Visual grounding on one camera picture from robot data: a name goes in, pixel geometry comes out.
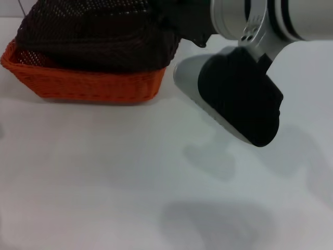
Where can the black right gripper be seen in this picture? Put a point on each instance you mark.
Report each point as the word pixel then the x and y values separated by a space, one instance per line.
pixel 190 18

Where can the dark brown woven basket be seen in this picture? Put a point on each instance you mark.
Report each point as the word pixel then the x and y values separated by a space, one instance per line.
pixel 91 34

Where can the orange woven basket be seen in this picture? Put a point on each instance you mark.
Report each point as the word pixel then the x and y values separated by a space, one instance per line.
pixel 91 86

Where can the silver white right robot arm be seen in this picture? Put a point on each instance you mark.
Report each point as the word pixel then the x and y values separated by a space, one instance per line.
pixel 234 86

